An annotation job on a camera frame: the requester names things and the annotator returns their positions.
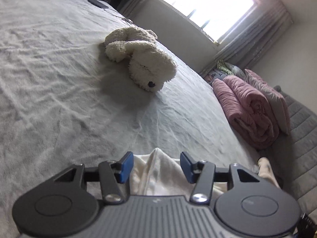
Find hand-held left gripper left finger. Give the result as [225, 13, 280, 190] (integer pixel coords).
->
[53, 151, 135, 203]

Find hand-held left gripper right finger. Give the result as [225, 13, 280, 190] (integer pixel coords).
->
[180, 151, 259, 204]

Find white sweatshirt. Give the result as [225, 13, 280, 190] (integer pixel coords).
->
[129, 147, 223, 199]

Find folded maroon comforter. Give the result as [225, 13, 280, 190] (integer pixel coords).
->
[212, 76, 280, 150]

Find white plush dog toy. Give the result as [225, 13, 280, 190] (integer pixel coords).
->
[103, 27, 178, 92]

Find floral patterned cloth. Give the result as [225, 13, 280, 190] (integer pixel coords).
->
[205, 60, 247, 86]

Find maroon and grey pillow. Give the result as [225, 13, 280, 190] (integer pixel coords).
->
[245, 69, 292, 136]

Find grey quilted headboard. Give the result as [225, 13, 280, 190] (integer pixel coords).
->
[258, 85, 317, 217]

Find window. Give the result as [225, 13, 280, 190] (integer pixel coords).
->
[157, 0, 255, 43]

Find dark flat device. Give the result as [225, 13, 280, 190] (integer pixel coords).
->
[82, 0, 110, 9]

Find thin dark cable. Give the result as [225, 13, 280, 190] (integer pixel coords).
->
[103, 7, 135, 23]

